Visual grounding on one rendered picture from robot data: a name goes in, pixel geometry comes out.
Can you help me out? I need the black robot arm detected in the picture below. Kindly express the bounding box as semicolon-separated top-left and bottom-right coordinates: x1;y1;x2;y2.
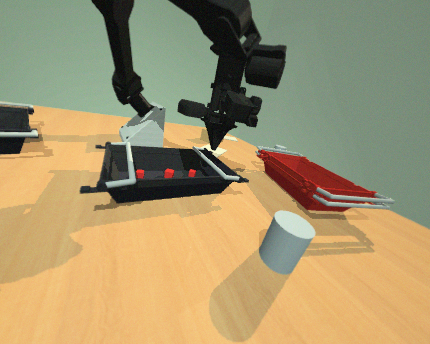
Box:
92;0;287;121

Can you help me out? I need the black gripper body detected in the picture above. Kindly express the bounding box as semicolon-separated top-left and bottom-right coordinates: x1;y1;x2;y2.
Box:
177;77;258;128

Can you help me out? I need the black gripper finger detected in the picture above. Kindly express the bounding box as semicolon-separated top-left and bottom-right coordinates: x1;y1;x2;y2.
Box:
201;118;223;151
214;121;238;151

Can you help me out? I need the grey cylinder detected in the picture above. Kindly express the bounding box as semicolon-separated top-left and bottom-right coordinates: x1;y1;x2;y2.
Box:
273;145;287;154
259;211;316;275

